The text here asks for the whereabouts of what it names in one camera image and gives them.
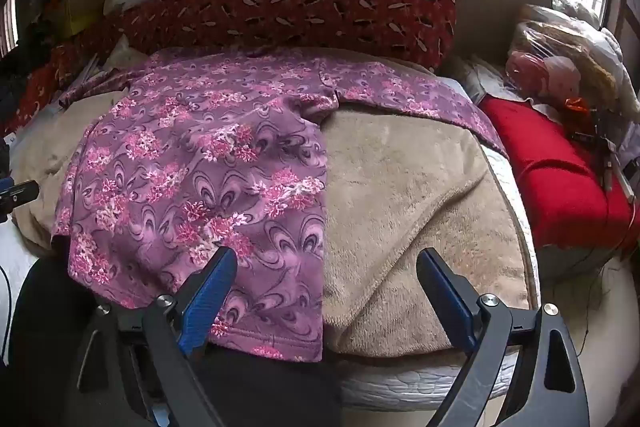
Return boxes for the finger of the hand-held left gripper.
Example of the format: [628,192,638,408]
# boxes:
[0,179,40,224]

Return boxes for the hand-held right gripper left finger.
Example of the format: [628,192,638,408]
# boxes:
[77,247,239,427]

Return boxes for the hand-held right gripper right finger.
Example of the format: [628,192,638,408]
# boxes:
[416,248,591,427]

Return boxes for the purple floral shirt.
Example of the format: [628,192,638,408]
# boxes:
[51,47,508,363]

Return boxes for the white mattress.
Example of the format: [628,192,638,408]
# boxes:
[325,77,543,410]

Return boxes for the beige fleece blanket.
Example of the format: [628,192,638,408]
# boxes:
[10,87,531,355]

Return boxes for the person's black pants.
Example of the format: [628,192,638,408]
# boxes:
[10,257,343,427]

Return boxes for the red cloth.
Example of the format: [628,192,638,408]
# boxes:
[479,97,636,253]

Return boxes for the yellow box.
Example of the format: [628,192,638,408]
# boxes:
[52,0,108,38]

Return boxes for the clear plastic bag with items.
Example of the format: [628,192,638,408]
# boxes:
[505,4,623,108]

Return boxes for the red patterned pillow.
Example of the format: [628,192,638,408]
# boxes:
[2,0,462,135]

